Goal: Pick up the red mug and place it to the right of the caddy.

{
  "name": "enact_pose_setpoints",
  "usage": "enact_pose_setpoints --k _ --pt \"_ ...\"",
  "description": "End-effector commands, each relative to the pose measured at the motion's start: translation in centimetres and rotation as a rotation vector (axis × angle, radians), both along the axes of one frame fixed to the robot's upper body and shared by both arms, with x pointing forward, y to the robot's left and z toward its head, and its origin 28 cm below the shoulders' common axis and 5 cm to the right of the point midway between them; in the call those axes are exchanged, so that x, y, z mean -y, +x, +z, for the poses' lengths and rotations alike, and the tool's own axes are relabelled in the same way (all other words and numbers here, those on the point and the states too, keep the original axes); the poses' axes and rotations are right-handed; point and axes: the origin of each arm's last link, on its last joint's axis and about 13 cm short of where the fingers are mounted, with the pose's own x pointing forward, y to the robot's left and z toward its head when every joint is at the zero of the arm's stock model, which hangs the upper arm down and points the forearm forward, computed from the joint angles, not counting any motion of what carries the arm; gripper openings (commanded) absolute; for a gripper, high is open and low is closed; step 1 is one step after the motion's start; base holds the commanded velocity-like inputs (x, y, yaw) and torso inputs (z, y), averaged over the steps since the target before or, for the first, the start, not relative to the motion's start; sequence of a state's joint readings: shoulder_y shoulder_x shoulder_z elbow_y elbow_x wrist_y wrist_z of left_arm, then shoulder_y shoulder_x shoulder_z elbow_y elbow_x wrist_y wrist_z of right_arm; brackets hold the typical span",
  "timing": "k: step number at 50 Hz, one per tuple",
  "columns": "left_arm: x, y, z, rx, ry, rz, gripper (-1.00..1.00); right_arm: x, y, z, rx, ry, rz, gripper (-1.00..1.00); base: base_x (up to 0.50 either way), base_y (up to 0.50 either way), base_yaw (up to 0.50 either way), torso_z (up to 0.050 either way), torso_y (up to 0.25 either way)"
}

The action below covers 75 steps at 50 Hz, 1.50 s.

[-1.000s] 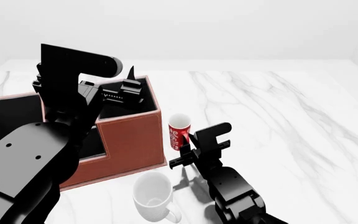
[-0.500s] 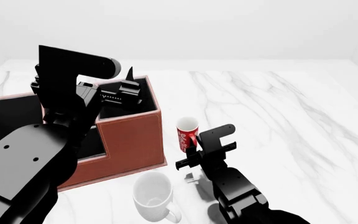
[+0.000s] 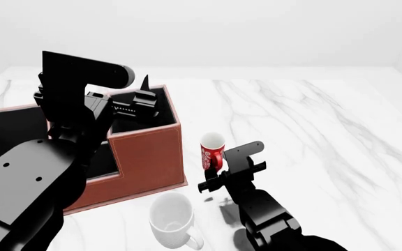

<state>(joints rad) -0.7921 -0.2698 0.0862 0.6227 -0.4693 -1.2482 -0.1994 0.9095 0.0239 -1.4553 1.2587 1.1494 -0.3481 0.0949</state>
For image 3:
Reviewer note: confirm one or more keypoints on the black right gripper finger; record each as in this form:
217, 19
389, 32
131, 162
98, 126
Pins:
259, 167
208, 181

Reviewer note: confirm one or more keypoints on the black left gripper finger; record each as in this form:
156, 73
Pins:
148, 113
146, 96

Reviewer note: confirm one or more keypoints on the red mug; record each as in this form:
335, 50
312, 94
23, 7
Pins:
208, 154

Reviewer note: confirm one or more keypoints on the brown leather caddy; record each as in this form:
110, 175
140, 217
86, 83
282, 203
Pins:
145, 157

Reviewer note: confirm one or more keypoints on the white mug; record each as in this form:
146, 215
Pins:
173, 232

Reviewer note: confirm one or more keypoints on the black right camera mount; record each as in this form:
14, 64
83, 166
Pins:
240, 154

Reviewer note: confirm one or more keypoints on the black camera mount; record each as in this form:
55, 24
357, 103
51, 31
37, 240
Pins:
240, 154
68, 73

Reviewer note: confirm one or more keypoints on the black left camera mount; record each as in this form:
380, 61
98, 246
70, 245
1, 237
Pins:
68, 73

